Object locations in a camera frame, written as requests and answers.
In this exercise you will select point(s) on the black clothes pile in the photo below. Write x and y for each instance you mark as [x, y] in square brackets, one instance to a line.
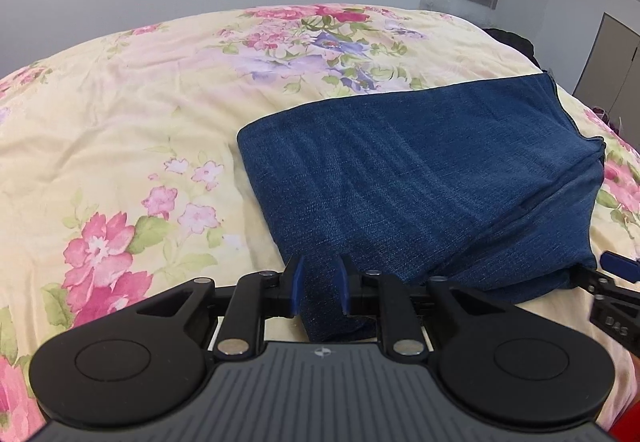
[515, 45]

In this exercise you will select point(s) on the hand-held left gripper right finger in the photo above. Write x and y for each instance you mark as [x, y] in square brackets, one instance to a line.
[343, 286]

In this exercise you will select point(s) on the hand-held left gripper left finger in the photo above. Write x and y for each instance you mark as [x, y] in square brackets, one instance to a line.
[297, 286]

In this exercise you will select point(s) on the floral yellow blanket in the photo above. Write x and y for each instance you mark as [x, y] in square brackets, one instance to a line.
[125, 122]

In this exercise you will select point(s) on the person's red clothing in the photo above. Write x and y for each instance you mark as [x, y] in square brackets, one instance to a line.
[629, 424]

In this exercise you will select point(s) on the grey cabinet door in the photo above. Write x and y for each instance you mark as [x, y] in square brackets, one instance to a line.
[607, 62]

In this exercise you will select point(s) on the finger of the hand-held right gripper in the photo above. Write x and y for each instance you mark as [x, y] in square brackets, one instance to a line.
[620, 265]
[597, 283]

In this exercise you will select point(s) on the blue denim pants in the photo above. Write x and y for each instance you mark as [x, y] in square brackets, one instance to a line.
[410, 172]

